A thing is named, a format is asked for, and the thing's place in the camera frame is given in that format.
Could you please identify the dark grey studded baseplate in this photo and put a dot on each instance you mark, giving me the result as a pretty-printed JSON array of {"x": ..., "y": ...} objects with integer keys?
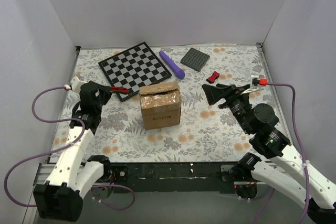
[{"x": 195, "y": 59}]

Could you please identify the red black utility knife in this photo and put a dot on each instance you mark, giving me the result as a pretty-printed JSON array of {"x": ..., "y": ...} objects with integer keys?
[{"x": 122, "y": 90}]

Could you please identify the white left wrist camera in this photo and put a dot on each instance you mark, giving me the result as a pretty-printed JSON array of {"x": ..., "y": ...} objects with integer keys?
[{"x": 75, "y": 85}]

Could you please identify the brown cardboard express box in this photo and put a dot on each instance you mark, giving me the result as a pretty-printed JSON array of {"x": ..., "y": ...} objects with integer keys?
[{"x": 161, "y": 105}]

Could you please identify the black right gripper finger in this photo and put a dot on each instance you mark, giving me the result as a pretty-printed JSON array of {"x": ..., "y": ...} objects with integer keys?
[
  {"x": 213, "y": 95},
  {"x": 226, "y": 87}
]

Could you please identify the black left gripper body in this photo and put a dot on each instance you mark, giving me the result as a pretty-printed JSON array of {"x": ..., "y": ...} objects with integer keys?
[{"x": 104, "y": 91}]

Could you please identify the purple cylindrical handle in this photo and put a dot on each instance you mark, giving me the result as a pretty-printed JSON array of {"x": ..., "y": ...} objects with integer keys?
[{"x": 174, "y": 67}]

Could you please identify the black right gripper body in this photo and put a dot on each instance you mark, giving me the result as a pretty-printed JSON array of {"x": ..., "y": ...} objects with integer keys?
[{"x": 227, "y": 94}]

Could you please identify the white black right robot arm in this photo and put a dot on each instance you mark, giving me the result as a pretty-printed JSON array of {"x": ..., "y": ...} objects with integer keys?
[{"x": 278, "y": 163}]

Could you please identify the floral patterned table mat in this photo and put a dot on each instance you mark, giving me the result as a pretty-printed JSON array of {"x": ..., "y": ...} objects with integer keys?
[{"x": 205, "y": 133}]

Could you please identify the red black knife cap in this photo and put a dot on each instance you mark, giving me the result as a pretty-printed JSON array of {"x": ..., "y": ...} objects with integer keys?
[{"x": 213, "y": 77}]

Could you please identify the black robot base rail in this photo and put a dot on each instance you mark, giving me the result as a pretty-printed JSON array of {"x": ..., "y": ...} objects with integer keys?
[{"x": 180, "y": 177}]

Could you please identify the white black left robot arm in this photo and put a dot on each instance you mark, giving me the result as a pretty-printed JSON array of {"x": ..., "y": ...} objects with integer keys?
[{"x": 61, "y": 196}]

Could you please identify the black white checkerboard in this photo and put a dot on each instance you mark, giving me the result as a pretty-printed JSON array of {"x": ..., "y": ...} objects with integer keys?
[{"x": 133, "y": 68}]

